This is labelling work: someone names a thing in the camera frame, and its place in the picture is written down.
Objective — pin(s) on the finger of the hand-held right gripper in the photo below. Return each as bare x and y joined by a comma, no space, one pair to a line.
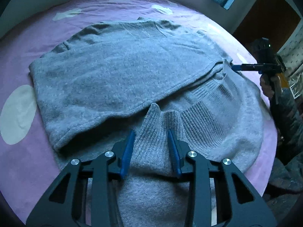
247,67

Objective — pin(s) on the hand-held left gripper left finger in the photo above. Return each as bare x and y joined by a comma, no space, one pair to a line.
127,152

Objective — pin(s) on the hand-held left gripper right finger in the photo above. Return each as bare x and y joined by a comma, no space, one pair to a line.
174,152

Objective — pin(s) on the grey knitted sweater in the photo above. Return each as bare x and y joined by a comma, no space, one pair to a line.
123,75

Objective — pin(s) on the person's right forearm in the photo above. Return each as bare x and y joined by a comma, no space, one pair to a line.
286,120

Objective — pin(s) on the person's right hand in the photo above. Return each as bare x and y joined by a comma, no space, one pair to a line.
266,87

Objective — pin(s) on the patterned quilted cloth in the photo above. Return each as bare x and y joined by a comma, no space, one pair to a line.
294,56

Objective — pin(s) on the brown wooden door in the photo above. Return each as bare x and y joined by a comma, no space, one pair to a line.
265,16

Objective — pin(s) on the person's dark clothing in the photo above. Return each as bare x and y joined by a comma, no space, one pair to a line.
287,177

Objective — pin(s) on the pink bed sheet white spots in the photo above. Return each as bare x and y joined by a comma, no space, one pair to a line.
19,59

